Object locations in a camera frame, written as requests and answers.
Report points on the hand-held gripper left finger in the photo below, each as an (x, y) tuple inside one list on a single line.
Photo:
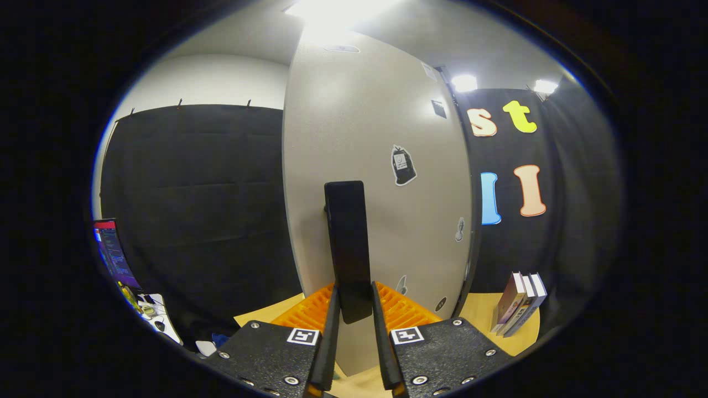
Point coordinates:
[(329, 354)]

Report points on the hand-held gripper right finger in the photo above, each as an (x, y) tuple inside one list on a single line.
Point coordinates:
[(383, 354)]

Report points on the small white object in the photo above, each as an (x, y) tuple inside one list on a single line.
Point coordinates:
[(206, 348)]

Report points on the maroon cover book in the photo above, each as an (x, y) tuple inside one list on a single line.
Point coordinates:
[(509, 301)]

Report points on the white spine book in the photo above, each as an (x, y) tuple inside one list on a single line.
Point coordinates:
[(524, 307)]

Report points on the grey blue book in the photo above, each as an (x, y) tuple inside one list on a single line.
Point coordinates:
[(536, 301)]

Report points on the cluttered white desk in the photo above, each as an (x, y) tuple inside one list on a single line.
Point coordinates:
[(160, 318)]

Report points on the computer monitor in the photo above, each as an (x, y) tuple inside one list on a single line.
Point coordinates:
[(113, 254)]

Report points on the small ceiling light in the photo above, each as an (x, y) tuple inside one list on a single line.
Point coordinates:
[(464, 83)]

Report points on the large ceiling light panel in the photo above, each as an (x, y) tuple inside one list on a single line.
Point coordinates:
[(343, 11)]

